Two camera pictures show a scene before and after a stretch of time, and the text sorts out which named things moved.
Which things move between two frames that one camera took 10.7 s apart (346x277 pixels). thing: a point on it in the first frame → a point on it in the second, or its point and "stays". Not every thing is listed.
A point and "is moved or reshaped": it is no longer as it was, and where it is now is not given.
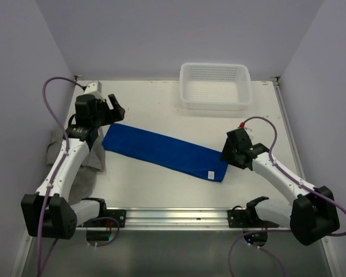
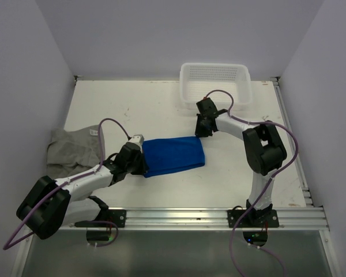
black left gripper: (114, 115) → (143, 167)
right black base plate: (238, 217) stays
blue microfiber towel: (165, 153) is moved or reshaped
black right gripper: (225, 155) → (199, 132)
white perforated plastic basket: (215, 86) stays
